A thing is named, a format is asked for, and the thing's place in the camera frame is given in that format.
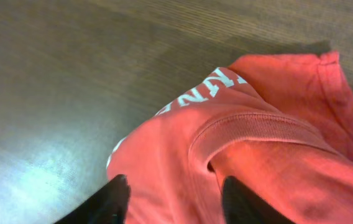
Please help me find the red soccer t-shirt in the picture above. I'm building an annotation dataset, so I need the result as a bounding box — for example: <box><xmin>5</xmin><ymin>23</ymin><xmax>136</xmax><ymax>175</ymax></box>
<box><xmin>107</xmin><ymin>52</ymin><xmax>353</xmax><ymax>223</ymax></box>

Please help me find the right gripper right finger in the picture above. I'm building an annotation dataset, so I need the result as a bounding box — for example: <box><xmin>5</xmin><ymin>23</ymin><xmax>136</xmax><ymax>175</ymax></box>
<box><xmin>222</xmin><ymin>176</ymin><xmax>293</xmax><ymax>224</ymax></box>

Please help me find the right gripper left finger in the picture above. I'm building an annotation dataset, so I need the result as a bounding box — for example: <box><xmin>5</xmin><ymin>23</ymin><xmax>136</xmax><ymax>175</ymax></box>
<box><xmin>55</xmin><ymin>174</ymin><xmax>131</xmax><ymax>224</ymax></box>

